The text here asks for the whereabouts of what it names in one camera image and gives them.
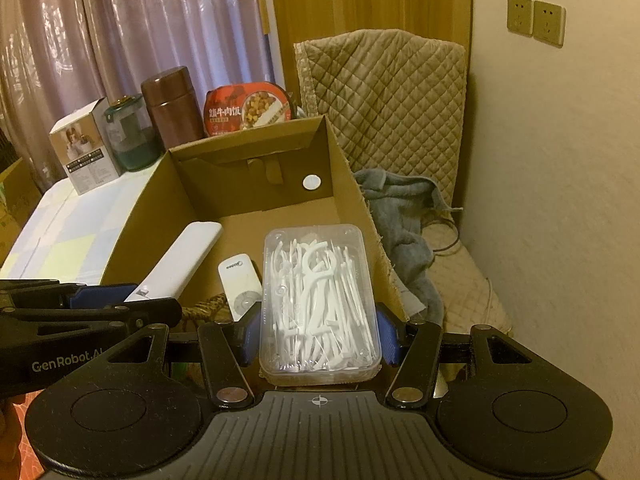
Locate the tortoiseshell hair claw clip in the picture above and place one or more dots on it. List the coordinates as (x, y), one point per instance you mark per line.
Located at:
(200, 307)

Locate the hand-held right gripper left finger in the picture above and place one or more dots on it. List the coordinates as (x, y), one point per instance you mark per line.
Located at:
(248, 335)

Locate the white product box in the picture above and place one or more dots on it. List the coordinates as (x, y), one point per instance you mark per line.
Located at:
(85, 155)

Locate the white rectangular stick device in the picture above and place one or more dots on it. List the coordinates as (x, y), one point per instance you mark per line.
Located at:
(175, 260)

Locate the beige wall socket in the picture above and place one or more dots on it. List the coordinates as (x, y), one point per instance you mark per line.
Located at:
(520, 14)
(548, 22)

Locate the red instant meal bowl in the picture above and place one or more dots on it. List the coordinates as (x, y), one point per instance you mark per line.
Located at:
(250, 107)

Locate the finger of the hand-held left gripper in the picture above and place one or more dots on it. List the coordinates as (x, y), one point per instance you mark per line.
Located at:
(150, 312)
(100, 296)

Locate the beige quilted mattress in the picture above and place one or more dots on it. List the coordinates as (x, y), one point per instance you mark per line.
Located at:
(470, 285)

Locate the brown cardboard box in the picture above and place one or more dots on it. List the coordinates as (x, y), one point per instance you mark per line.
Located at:
(250, 200)

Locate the clear floss pick box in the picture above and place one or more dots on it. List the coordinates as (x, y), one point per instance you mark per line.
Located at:
(320, 310)

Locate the flattened cardboard cartons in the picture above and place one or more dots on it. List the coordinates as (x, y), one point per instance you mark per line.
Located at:
(15, 200)

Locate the beige quilted cover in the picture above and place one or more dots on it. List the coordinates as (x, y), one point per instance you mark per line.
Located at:
(390, 110)

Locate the pastel checkered tablecloth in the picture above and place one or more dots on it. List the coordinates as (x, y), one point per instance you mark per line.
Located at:
(65, 230)

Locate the white remote control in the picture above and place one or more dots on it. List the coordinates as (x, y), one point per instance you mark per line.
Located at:
(240, 285)

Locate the brown cylindrical canister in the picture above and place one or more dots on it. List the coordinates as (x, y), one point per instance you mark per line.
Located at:
(172, 110)

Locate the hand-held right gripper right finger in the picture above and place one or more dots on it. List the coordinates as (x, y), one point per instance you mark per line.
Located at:
(387, 332)

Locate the green glass jar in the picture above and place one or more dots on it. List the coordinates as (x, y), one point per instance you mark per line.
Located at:
(132, 145)

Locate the mauve curtain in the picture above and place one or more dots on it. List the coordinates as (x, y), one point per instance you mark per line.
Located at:
(125, 35)

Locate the grey towel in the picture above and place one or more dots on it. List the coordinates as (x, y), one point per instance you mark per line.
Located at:
(400, 210)

